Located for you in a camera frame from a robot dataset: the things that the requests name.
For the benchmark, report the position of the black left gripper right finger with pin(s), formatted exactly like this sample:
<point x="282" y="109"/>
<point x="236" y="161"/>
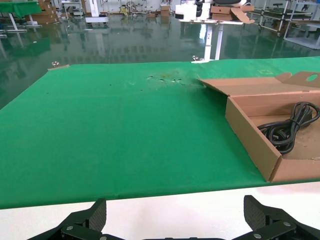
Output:
<point x="255" y="215"/>

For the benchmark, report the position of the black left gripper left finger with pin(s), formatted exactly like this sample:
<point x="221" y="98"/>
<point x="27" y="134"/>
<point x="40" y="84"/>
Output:
<point x="97" y="215"/>

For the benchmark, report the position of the open cardboard box with slot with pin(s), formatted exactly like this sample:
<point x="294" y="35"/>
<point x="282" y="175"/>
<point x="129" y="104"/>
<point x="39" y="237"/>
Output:
<point x="252" y="132"/>

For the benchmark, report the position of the open flat cardboard box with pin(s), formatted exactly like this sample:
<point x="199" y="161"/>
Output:
<point x="225" y="13"/>

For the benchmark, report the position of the white box device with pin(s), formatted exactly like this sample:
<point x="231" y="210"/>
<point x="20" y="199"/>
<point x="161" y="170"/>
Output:
<point x="190" y="11"/>

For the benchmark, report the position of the small cardboard box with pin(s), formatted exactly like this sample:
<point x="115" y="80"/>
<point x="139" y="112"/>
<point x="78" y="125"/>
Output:
<point x="165" y="10"/>

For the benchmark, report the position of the green cloth table mat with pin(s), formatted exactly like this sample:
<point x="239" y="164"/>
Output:
<point x="112" y="130"/>

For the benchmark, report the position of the silver binder clip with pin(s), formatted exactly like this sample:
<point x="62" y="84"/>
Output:
<point x="58" y="66"/>
<point x="198" y="60"/>

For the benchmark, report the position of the white adjustable table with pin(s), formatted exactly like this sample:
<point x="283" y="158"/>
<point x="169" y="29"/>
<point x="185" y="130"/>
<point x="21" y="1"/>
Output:
<point x="208" y="40"/>

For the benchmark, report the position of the white pillar stand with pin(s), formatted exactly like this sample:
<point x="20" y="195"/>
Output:
<point x="96" y="12"/>

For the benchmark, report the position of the metal pipe rack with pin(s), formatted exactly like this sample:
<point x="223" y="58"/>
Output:
<point x="282" y="12"/>

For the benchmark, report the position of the stacked cardboard boxes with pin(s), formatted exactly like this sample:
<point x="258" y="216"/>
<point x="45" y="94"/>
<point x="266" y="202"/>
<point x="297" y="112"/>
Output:
<point x="47" y="13"/>

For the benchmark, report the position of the table with green cloth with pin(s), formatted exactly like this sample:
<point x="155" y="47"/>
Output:
<point x="22" y="7"/>

